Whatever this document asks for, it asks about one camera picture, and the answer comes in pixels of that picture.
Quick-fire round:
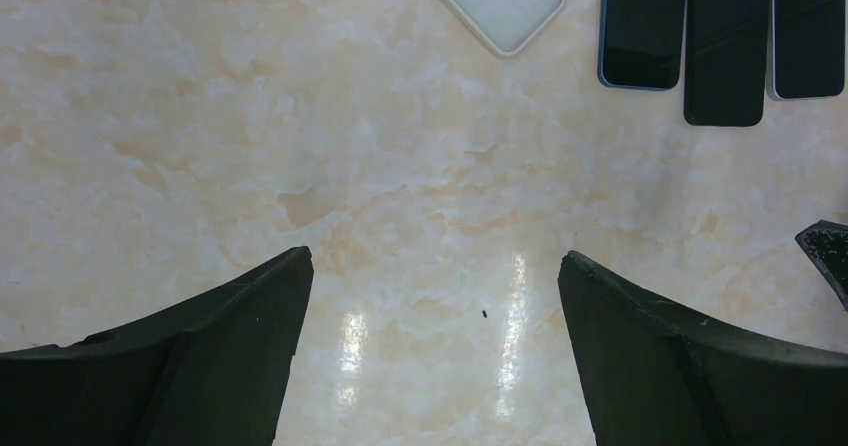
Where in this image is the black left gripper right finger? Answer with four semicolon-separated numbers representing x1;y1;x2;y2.
558;251;847;445

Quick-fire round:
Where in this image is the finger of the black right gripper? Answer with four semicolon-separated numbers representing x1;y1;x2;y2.
795;220;848;310

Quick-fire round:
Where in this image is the blue-edged black phone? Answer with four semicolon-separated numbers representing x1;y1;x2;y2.
598;0;686;91

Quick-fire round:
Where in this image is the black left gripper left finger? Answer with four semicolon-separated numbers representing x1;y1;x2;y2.
1;246;314;445

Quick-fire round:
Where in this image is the white-edged black phone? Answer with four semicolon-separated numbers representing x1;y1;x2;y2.
771;0;846;100

